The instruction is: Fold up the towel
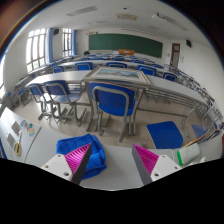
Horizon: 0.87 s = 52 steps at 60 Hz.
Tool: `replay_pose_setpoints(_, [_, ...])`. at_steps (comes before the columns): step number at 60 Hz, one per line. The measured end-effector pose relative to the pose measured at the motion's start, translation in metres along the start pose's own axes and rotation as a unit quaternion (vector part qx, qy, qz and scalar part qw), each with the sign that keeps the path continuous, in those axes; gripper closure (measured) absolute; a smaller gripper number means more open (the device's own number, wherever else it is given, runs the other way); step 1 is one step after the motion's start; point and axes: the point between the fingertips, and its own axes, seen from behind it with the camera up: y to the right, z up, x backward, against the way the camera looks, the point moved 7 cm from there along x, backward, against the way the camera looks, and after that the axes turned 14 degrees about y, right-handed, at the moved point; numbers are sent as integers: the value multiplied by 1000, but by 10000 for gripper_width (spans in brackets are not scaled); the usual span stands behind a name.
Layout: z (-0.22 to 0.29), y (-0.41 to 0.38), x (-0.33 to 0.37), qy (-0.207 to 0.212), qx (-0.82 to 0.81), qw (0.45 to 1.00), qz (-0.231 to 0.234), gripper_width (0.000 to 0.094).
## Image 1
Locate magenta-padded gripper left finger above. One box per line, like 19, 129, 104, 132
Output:
41, 142, 93, 186

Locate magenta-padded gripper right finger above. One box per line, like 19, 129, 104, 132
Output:
131, 143, 183, 186

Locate blue towel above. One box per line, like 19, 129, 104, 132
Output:
55, 133, 108, 181

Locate white bottle with green band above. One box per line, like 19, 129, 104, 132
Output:
172, 143, 201, 167

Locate blue chair seat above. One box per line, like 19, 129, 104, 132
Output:
145, 120, 184, 150

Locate grey card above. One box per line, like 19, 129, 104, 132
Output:
10, 120, 22, 135
6, 133, 16, 148

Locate long grey classroom desk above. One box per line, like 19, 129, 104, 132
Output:
81, 66, 209, 136

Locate group of blue chairs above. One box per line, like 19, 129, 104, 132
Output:
49, 53, 188, 83

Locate red-framed door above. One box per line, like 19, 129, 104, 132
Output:
170, 43, 181, 68

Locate large white-framed window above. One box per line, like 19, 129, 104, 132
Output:
25, 28, 48, 74

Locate orange lectern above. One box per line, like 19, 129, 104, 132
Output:
118, 48, 136, 57

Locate blue curtain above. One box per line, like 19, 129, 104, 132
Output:
46, 27, 54, 64
72, 29, 78, 56

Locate narrow white-framed window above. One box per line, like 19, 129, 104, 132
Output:
61, 27, 73, 58

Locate green blackboard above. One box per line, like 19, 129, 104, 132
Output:
88, 33, 164, 59

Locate ceiling air vent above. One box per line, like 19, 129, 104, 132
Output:
116, 13, 139, 21
65, 5, 99, 17

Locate yellow-handled scissors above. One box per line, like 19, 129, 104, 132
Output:
13, 131, 24, 157

